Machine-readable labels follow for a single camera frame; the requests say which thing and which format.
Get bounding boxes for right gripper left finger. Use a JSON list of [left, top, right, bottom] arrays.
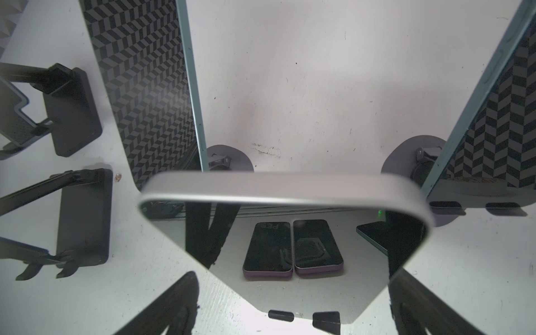
[[117, 272, 200, 334]]

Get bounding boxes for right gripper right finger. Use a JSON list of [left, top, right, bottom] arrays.
[[388, 269, 482, 334]]

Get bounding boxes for black phone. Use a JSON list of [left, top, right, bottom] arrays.
[[80, 1, 200, 189], [422, 1, 535, 216], [138, 172, 434, 324]]

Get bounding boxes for black stand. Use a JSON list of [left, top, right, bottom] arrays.
[[1, 168, 114, 281], [1, 63, 103, 161]]

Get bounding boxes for grey stand under middle phone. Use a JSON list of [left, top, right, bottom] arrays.
[[268, 310, 341, 335]]

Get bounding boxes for grey stand under back phone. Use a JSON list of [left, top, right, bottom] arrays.
[[381, 135, 471, 228]]

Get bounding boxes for grey stand under back-left phone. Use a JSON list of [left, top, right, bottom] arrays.
[[207, 145, 254, 172]]

